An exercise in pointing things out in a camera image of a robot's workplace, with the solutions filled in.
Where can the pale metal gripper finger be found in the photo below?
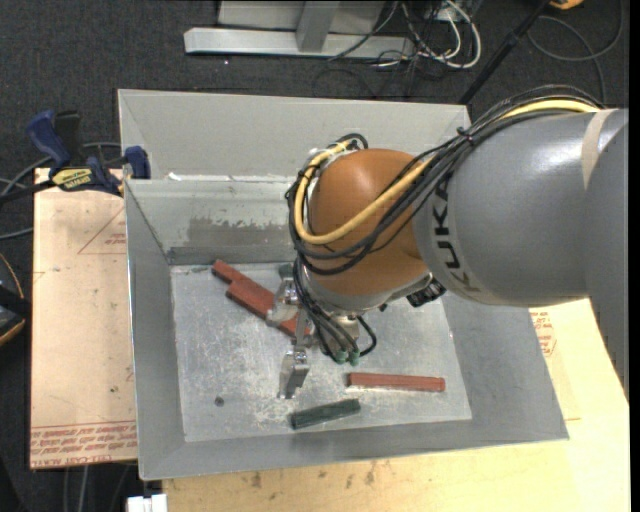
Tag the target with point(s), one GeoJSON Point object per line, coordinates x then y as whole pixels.
{"type": "Point", "coordinates": [283, 305]}
{"type": "Point", "coordinates": [294, 375]}

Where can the red-brown flat block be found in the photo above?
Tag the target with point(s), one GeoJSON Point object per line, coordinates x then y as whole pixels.
{"type": "Point", "coordinates": [395, 382]}
{"type": "Point", "coordinates": [235, 273]}
{"type": "Point", "coordinates": [250, 297]}

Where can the dark green flat block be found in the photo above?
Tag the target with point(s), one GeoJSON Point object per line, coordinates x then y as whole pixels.
{"type": "Point", "coordinates": [325, 413]}

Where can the grey metal bin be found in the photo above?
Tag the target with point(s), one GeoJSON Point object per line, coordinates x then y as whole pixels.
{"type": "Point", "coordinates": [225, 350]}

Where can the brown cardboard board, red print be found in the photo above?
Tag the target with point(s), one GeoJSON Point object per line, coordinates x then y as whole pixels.
{"type": "Point", "coordinates": [80, 310]}

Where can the black cylinder on white bracket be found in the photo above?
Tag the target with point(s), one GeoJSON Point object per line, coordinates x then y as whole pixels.
{"type": "Point", "coordinates": [425, 293]}

